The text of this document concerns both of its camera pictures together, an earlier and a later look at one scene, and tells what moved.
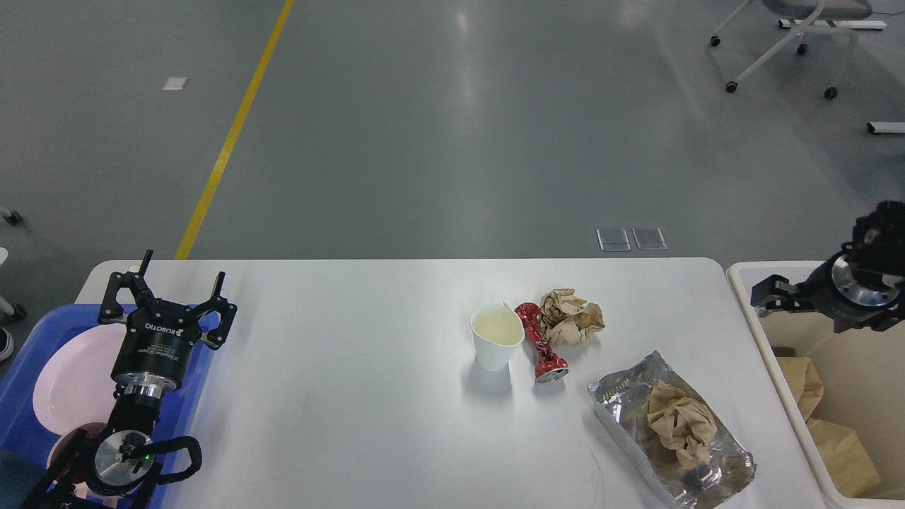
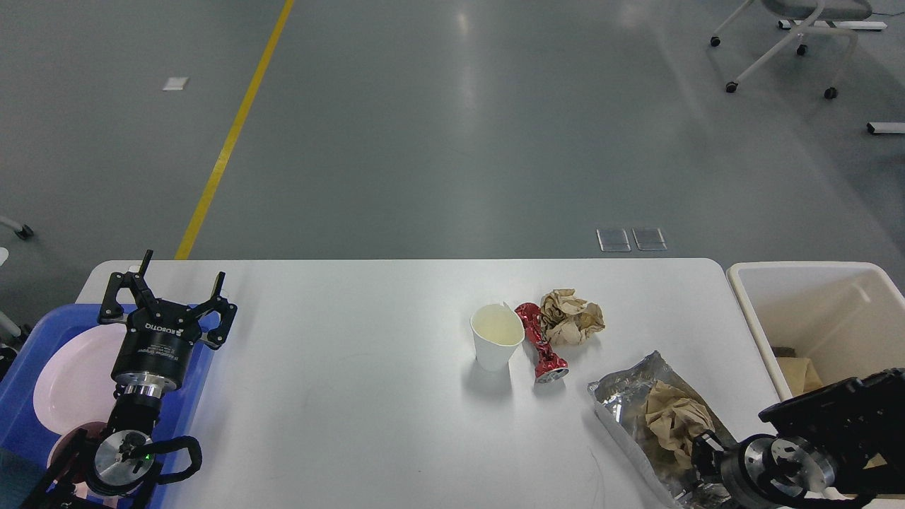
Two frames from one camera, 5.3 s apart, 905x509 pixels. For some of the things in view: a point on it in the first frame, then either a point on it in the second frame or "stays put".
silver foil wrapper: [622, 395] stays put
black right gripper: [862, 287] -> [766, 471]
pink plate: [76, 387] stays put
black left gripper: [153, 355] stays put
